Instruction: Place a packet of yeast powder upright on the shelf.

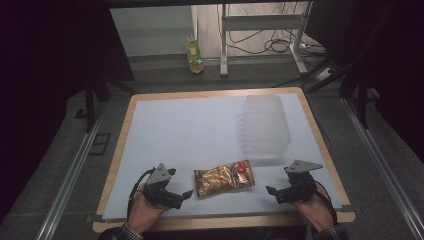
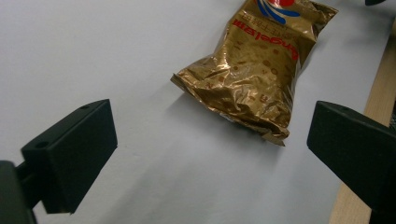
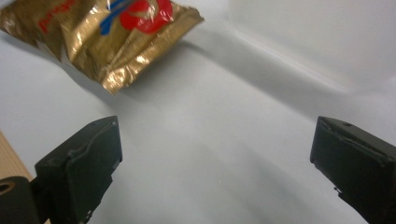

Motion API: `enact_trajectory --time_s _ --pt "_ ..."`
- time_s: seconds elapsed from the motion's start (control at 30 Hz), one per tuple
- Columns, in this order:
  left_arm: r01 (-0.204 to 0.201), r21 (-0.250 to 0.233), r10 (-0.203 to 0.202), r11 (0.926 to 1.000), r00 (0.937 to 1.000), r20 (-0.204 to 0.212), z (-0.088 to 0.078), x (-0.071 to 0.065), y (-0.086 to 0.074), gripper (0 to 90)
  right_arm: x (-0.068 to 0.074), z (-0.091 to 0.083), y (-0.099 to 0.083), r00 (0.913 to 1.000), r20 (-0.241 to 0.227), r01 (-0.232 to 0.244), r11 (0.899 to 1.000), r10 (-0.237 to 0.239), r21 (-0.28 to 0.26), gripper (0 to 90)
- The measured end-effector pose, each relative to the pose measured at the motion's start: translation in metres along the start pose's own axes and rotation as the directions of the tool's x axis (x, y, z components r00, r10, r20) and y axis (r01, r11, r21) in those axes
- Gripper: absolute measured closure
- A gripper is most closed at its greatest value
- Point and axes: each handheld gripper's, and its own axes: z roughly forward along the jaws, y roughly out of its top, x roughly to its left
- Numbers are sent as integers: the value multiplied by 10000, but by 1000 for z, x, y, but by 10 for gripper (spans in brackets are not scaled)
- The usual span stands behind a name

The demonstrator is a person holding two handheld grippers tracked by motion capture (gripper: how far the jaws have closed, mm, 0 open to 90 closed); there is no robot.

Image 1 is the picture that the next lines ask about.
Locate white power strip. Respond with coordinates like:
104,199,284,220
315,67,335,82

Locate white metal desk frame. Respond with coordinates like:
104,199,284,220
219,1,314,78

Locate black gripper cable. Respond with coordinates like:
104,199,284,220
126,167,156,222
312,180,339,225

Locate yellow green bottle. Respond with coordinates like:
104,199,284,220
184,32,205,75

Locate clear plastic container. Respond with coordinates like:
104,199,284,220
240,93,292,160

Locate black floor bracket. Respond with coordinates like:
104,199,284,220
88,132,112,157

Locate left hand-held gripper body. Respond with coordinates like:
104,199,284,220
143,162,185,210

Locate black metal stand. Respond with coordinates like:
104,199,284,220
339,78,379,130
74,78,112,134

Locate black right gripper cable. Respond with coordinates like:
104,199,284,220
312,180,339,225

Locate tangle of black floor cables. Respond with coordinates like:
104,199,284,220
216,2,329,57

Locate white table mat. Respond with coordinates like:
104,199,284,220
102,92,343,221

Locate person's left hand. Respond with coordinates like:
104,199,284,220
127,183,171,235

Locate gold foil snack bag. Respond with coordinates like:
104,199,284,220
193,159,256,199

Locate aluminium floor rail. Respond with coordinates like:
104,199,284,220
342,97,424,240
34,101,109,240

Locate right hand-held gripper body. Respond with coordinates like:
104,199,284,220
275,159,324,205

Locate person's right hand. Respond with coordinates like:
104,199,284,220
292,182,335,233

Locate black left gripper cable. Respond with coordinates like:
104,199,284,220
126,167,156,222

